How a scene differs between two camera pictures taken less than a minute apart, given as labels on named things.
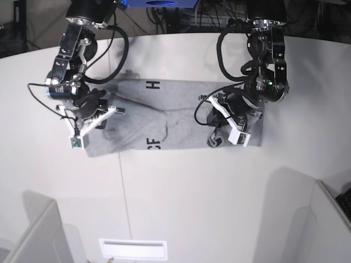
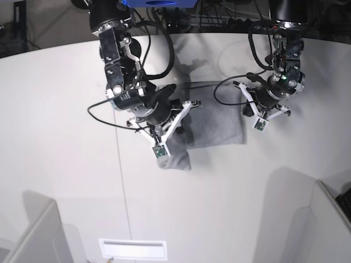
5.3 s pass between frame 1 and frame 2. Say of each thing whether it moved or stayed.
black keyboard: stayed
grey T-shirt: moved
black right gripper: moved
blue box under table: stayed
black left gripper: moved
